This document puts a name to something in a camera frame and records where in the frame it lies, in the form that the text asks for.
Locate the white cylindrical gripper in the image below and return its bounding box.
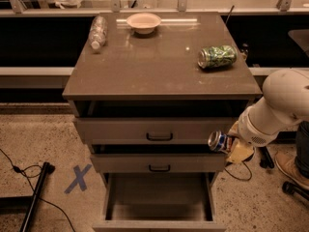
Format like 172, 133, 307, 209
227, 106, 278, 163

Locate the blue pepsi can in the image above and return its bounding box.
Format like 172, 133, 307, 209
208, 130, 235, 154

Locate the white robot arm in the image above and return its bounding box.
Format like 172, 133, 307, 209
227, 69, 309, 163

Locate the green crushed soda can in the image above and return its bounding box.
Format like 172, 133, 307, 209
197, 45, 238, 69

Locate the grey open bottom drawer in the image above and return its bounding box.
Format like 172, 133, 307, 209
93, 173, 226, 232

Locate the grey drawer cabinet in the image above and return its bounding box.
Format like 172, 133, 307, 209
62, 11, 263, 232

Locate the grey middle drawer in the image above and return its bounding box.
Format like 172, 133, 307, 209
90, 154, 225, 173

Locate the grey top drawer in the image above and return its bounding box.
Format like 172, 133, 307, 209
73, 117, 237, 145

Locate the black stand leg right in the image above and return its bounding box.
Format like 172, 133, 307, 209
260, 147, 274, 168

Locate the black stand leg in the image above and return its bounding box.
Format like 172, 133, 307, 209
19, 161, 55, 232
260, 147, 274, 168

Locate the brown shoe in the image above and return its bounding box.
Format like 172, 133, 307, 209
275, 153, 309, 190

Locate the person leg in jeans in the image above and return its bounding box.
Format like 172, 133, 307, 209
295, 121, 309, 178

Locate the black chair caster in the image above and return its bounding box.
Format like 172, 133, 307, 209
282, 181, 309, 201

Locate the white paper bowl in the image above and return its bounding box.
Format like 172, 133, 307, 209
126, 13, 161, 35

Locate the blue tape cross mark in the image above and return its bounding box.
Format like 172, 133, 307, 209
65, 164, 92, 194

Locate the clear plastic water bottle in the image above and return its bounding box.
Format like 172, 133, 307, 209
88, 15, 107, 50

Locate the black stand leg left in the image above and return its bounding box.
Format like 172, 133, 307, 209
19, 161, 55, 232

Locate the metal railing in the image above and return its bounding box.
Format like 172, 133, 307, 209
0, 0, 309, 16

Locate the black floor cable right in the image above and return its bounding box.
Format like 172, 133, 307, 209
223, 147, 257, 182

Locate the black floor cable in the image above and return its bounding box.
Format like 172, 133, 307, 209
223, 147, 257, 182
0, 148, 77, 232

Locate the black floor cable left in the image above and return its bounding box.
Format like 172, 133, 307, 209
0, 148, 77, 232

